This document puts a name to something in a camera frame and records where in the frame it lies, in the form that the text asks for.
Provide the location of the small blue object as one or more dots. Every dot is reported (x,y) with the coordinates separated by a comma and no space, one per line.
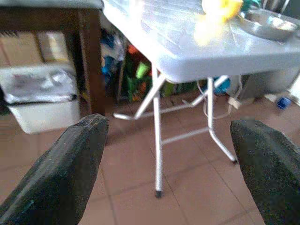
(284,102)

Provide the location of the teal mug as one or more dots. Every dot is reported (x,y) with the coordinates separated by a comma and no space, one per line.
(252,3)

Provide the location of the white plastic box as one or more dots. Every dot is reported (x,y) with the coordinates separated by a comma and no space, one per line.
(44,114)

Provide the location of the green orange printed bag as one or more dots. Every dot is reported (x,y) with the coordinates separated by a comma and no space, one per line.
(138,79)

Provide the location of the yellow plastic bowl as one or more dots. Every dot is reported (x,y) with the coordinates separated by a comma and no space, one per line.
(225,9)

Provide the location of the brown cardboard box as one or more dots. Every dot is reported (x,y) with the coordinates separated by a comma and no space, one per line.
(18,49)

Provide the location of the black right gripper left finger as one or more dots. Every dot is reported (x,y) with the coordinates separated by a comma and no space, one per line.
(54,178)

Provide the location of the blue white plastic bag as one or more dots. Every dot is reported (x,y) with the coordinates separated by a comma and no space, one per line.
(110,63)

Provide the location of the stainless steel bowl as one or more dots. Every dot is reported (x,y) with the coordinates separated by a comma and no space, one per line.
(269,30)

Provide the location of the dark wooden table grey top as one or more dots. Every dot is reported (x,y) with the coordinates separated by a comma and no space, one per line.
(91,58)

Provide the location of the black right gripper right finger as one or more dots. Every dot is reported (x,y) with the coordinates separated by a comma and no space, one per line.
(274,178)

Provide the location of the white folding table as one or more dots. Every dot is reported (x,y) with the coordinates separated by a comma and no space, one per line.
(187,63)

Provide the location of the grey storage box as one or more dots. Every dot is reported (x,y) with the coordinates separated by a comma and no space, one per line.
(269,84)

